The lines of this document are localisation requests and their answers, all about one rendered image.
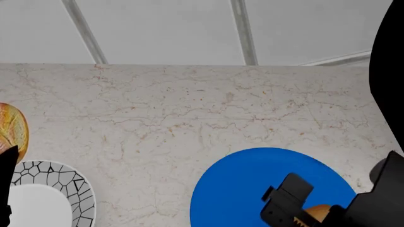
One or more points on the plain white rounded object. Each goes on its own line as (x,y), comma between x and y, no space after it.
(39,206)

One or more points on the white plate black crack pattern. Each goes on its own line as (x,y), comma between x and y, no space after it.
(71,186)

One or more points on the small round golden bread roll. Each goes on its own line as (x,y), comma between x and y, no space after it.
(317,212)

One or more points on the large black curved panel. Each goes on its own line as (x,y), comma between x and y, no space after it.
(389,71)

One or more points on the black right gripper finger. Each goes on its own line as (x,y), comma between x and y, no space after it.
(285,201)
(335,216)

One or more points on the golden crusty bread loaf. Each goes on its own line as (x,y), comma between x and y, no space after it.
(12,127)

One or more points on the round blue plate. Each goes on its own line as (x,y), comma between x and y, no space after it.
(236,186)

